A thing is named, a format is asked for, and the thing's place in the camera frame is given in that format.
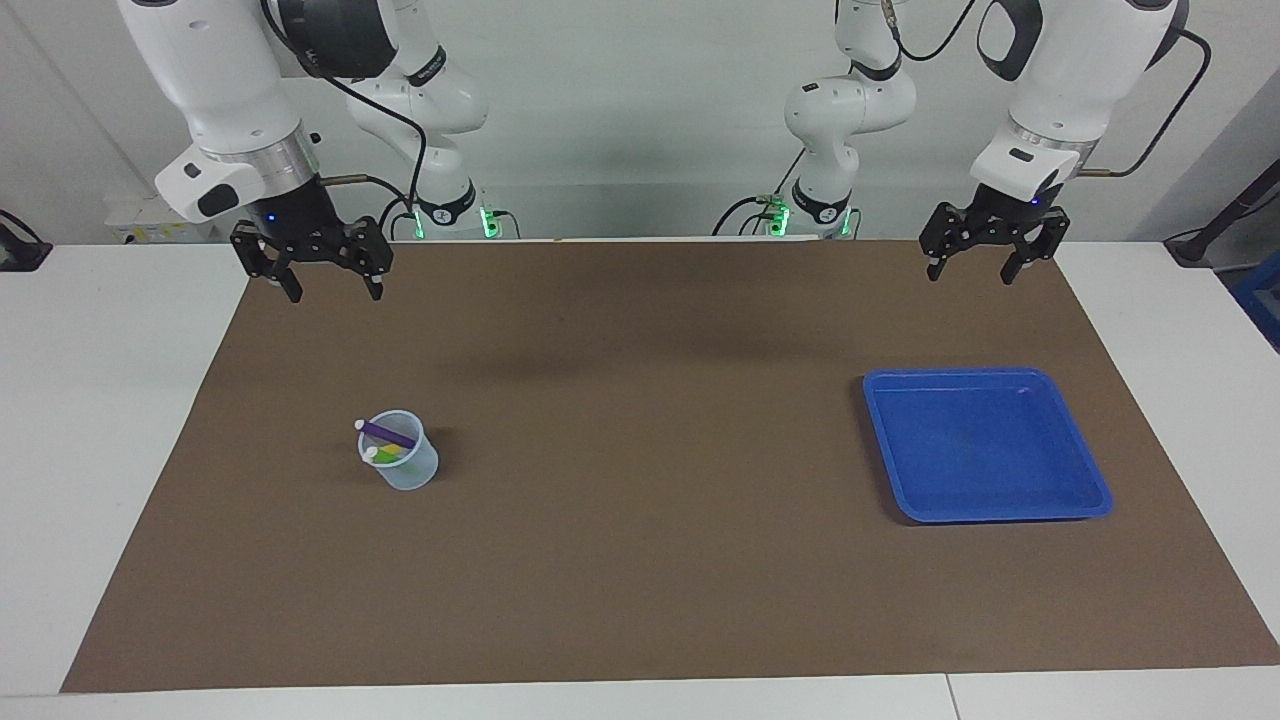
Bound blue crate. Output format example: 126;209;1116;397
1230;252;1280;353

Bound brown table mat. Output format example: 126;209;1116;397
60;237;1280;694

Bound black angled stand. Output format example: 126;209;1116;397
1165;160;1280;267

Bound purple pen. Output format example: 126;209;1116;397
355;419;417;449

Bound black left base cables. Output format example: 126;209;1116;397
712;148;809;238

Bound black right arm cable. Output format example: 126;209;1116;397
262;0;429;216

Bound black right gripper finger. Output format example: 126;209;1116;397
231;222;304;304
338;216;394;302

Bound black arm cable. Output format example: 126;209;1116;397
880;0;1213;179
262;0;429;216

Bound black stand base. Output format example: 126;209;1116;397
0;208;53;272

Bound clear plastic cup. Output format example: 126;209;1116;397
358;409;440;492

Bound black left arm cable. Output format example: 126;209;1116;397
880;0;1213;179

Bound blue plastic tray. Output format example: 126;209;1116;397
862;367;1114;524

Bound black base cables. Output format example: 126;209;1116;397
712;148;809;238
376;193;421;242

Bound black right base cables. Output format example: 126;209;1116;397
376;193;421;242

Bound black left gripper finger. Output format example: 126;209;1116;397
919;202;976;283
1000;210;1072;287

